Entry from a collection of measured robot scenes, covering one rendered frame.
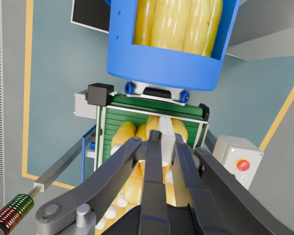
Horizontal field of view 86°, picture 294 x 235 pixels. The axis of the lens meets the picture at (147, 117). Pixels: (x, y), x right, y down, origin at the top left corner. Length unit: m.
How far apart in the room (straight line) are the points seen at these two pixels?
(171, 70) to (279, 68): 1.62
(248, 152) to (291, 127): 1.55
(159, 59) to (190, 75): 0.07
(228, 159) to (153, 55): 0.39
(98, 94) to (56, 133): 1.47
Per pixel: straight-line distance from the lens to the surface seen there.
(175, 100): 0.62
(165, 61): 0.30
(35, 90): 1.98
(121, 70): 0.33
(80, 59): 1.69
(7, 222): 0.62
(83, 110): 0.77
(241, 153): 0.55
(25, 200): 0.65
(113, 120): 0.69
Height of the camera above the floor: 1.53
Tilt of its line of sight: 72 degrees down
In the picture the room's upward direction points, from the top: 168 degrees counter-clockwise
